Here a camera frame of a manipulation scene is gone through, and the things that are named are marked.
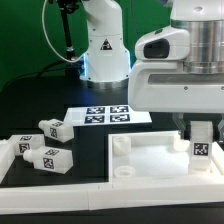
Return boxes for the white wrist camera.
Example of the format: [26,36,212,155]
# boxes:
[135,26,190,61]

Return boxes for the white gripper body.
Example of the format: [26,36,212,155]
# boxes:
[128,60,224,113]

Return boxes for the black cable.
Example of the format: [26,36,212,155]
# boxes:
[0,60,75,94]

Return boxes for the white square tabletop part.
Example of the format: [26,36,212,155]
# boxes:
[108,131,224,181]

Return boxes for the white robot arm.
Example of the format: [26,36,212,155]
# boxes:
[81,0,224,140]

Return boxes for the white tag sheet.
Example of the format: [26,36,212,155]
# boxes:
[64,105,152,126]

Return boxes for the white fence bar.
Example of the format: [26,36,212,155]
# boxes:
[0,184,224,215]
[0,144,15,183]

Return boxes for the white cable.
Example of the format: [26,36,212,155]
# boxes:
[41,0,85,64]

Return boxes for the white front fence bar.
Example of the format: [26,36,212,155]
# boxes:
[0,184,224,215]

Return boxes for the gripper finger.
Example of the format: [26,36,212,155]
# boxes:
[172,113,186,138]
[217,113,224,140]

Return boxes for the white left fence bar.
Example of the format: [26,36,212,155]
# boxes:
[0,144,15,183]

